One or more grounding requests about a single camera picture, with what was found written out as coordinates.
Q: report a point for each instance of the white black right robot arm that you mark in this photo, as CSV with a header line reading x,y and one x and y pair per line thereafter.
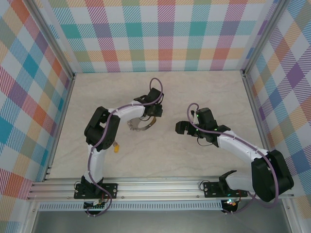
x,y
239,149

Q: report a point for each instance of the aluminium frame post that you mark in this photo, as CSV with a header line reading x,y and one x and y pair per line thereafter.
x,y
264,36
56,41

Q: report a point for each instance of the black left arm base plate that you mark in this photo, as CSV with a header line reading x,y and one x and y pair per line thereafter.
x,y
110,189

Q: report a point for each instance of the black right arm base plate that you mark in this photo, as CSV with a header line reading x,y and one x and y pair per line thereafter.
x,y
211,189

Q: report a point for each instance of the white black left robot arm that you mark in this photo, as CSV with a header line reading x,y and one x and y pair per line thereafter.
x,y
96,165

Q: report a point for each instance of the aluminium mounting rail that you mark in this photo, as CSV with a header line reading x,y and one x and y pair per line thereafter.
x,y
160,188

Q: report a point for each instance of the aluminium side rail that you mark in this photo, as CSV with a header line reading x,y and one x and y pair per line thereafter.
x,y
65,109
255,109

